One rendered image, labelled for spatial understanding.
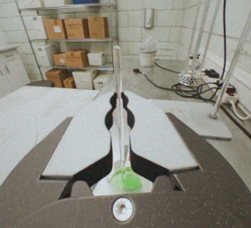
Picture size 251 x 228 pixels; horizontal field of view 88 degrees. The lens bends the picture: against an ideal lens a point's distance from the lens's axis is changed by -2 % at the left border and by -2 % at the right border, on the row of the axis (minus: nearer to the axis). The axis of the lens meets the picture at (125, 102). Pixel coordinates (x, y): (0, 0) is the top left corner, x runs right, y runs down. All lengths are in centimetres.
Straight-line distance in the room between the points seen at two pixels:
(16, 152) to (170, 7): 240
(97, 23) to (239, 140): 208
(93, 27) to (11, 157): 200
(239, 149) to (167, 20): 218
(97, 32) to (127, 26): 53
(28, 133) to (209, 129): 61
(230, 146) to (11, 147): 65
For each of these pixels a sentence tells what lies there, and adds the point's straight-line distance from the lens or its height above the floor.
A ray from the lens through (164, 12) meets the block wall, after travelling 246.
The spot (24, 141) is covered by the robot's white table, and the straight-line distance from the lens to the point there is 54.
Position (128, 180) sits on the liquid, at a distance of 23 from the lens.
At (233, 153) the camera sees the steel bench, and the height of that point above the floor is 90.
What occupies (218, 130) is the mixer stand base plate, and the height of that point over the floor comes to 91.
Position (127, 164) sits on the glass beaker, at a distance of 23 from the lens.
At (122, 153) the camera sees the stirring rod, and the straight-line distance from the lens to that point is 17.
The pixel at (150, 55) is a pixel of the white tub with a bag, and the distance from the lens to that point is 105.
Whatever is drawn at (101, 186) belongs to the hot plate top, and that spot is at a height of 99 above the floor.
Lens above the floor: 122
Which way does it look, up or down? 32 degrees down
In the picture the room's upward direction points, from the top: 1 degrees counter-clockwise
